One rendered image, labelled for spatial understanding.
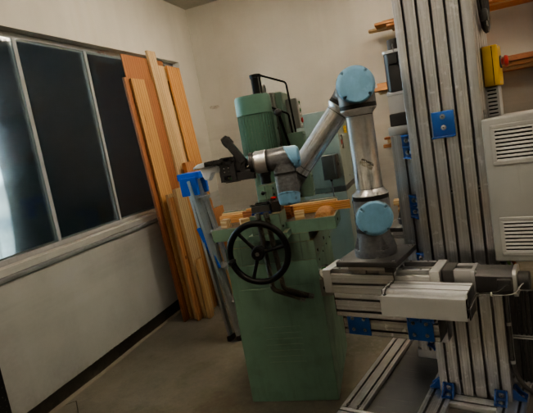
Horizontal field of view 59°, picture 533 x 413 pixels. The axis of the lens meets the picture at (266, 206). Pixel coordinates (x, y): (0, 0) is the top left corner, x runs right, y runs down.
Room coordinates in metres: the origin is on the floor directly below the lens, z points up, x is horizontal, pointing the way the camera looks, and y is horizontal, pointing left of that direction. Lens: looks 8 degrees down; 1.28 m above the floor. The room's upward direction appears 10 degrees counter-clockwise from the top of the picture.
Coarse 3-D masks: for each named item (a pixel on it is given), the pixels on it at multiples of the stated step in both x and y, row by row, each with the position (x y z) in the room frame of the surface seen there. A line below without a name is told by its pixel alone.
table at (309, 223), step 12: (312, 216) 2.16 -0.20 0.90; (324, 216) 2.11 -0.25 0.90; (336, 216) 2.13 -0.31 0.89; (216, 228) 2.30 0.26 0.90; (228, 228) 2.24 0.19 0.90; (288, 228) 2.14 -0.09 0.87; (300, 228) 2.13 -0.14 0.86; (312, 228) 2.12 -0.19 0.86; (324, 228) 2.10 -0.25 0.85; (336, 228) 2.09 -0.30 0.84; (216, 240) 2.24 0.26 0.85; (252, 240) 2.09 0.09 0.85
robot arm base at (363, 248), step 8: (360, 232) 1.63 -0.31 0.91; (360, 240) 1.63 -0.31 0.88; (368, 240) 1.60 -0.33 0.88; (376, 240) 1.59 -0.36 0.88; (384, 240) 1.60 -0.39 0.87; (392, 240) 1.62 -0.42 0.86; (360, 248) 1.62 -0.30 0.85; (368, 248) 1.60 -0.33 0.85; (376, 248) 1.59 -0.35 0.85; (384, 248) 1.60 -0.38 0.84; (392, 248) 1.60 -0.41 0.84; (360, 256) 1.62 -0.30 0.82; (368, 256) 1.59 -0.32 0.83; (376, 256) 1.58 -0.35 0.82; (384, 256) 1.58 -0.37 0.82
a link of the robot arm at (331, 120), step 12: (336, 96) 1.62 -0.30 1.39; (336, 108) 1.62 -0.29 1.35; (324, 120) 1.64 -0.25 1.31; (336, 120) 1.63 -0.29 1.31; (312, 132) 1.66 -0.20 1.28; (324, 132) 1.63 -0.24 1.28; (336, 132) 1.65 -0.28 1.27; (312, 144) 1.64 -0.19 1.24; (324, 144) 1.64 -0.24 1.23; (300, 156) 1.65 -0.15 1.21; (312, 156) 1.64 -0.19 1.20; (300, 168) 1.65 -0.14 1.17; (312, 168) 1.67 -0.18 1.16; (300, 180) 1.66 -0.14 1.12
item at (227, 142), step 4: (224, 136) 1.59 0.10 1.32; (220, 140) 1.59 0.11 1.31; (224, 140) 1.59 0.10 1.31; (228, 140) 1.59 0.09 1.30; (232, 140) 1.61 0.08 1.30; (224, 144) 1.59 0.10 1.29; (228, 144) 1.58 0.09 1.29; (232, 144) 1.58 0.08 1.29; (228, 148) 1.58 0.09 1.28; (232, 148) 1.58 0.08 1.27; (236, 148) 1.58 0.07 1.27; (232, 152) 1.58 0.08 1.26; (236, 152) 1.58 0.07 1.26; (240, 152) 1.58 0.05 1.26; (236, 156) 1.58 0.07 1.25; (240, 156) 1.57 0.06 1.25; (244, 156) 1.62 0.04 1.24; (240, 160) 1.57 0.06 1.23; (244, 160) 1.57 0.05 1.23
